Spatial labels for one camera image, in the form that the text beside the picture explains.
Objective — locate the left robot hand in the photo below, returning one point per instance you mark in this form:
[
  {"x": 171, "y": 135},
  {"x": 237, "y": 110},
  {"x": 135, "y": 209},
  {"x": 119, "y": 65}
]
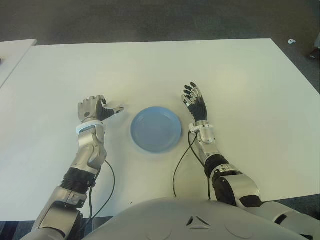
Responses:
[{"x": 88, "y": 108}]

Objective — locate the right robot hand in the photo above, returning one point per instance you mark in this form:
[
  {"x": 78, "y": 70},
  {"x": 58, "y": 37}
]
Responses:
[{"x": 198, "y": 110}]

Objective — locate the blue plate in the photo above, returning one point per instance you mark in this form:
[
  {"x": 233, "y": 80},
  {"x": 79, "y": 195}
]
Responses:
[{"x": 156, "y": 130}]

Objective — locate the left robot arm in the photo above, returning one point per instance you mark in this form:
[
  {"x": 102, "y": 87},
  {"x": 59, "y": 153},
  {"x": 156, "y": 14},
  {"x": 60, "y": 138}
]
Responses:
[{"x": 87, "y": 150}]

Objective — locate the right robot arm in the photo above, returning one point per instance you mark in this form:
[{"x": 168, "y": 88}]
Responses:
[{"x": 240, "y": 180}]

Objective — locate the white side table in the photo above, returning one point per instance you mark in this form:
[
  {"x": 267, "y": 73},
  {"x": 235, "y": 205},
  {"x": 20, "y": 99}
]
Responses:
[{"x": 12, "y": 51}]

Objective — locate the silver robot torso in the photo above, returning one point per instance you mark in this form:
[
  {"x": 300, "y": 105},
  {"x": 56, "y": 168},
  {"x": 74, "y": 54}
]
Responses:
[{"x": 175, "y": 220}]

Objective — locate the small white floor object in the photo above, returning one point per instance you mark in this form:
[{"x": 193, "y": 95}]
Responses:
[{"x": 291, "y": 41}]

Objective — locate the dark shoe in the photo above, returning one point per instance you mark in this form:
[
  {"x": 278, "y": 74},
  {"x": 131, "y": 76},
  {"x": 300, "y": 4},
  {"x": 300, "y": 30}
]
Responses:
[{"x": 315, "y": 54}]

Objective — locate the person's trouser leg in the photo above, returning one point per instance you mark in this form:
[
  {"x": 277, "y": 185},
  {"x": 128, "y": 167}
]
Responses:
[{"x": 318, "y": 40}]

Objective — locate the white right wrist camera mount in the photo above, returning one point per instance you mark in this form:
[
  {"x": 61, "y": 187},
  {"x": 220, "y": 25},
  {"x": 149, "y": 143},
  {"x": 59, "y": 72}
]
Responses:
[{"x": 193, "y": 128}]

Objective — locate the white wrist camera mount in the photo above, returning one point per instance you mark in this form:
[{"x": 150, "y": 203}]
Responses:
[
  {"x": 193, "y": 128},
  {"x": 82, "y": 128}
]

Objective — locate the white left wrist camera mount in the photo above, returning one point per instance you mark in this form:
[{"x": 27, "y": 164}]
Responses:
[{"x": 82, "y": 128}]

